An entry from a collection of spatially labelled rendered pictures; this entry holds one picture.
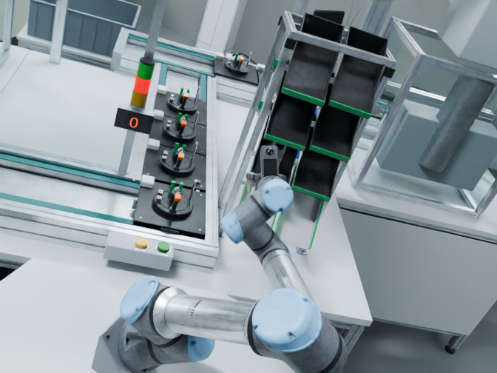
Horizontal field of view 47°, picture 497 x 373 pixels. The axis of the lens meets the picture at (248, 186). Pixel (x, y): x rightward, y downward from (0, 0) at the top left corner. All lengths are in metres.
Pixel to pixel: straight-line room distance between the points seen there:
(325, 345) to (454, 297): 2.18
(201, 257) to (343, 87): 0.71
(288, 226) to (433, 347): 1.76
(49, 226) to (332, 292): 0.99
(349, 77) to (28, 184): 1.11
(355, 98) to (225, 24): 3.99
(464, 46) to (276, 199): 1.46
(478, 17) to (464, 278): 1.31
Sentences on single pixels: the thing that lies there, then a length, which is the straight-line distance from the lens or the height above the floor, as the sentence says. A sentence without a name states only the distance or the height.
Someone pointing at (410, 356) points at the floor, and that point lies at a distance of 3.41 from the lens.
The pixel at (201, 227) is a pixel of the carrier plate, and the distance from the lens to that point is 1.94.
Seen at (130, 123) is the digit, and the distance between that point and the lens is 1.94.
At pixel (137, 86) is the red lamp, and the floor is 1.33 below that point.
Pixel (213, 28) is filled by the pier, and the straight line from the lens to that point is 5.76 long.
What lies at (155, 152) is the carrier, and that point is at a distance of 2.25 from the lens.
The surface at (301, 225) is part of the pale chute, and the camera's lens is 2.01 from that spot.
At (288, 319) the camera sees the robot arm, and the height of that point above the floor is 1.44.
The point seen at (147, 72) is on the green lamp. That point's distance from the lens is 1.85.
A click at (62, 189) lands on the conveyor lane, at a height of 0.92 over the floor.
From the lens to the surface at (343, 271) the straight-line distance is 2.21.
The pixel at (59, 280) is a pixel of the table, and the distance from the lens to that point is 1.82.
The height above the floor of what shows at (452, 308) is 0.34.
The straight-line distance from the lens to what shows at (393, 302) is 3.16.
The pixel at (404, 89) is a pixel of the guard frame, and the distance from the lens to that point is 2.53.
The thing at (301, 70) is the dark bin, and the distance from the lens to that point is 1.78.
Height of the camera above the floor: 2.16
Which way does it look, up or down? 32 degrees down
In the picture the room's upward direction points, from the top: 21 degrees clockwise
